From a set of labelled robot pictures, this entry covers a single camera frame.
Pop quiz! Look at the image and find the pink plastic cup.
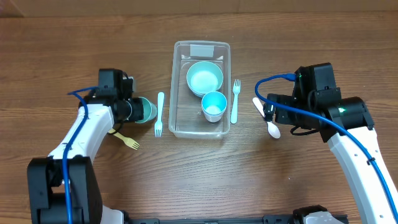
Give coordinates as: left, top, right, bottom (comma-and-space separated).
203, 107, 223, 123

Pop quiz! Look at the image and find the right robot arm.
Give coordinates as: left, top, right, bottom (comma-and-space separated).
254, 63, 397, 223

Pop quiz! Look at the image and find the yellow plastic fork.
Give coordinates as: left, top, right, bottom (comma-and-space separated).
108, 129, 139, 150

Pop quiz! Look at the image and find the green plastic cup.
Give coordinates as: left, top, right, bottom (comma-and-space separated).
136, 96, 157, 124

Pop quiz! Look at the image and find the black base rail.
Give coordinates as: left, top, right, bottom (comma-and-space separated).
125, 205, 349, 224

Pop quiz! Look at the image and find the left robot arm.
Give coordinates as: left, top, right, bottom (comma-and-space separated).
27, 68, 144, 224

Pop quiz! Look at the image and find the green plastic fork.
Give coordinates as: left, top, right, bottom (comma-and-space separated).
231, 79, 241, 124

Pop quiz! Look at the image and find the green plastic bowl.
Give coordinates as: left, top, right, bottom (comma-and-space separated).
187, 61, 224, 98

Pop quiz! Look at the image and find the clear plastic container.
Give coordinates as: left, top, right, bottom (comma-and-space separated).
169, 40, 231, 139

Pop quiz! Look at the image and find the light blue plastic fork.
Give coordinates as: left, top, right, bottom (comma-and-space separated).
154, 92, 165, 138

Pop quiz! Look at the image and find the blue plastic cup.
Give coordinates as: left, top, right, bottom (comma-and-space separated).
201, 91, 228, 116

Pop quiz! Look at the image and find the pink plastic spoon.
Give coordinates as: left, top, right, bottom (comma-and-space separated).
252, 97, 280, 139

